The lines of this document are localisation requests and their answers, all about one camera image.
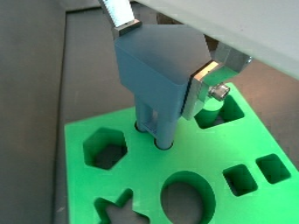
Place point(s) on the green shape sorting board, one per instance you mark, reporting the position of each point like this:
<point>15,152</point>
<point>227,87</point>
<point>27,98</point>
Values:
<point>232,162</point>

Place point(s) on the blue three prong object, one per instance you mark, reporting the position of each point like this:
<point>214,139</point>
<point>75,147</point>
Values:
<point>158,57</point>

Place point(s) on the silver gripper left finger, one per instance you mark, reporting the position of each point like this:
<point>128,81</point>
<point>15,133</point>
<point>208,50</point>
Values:
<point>120,16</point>

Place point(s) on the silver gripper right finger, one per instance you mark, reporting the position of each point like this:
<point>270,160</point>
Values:
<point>207,82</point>

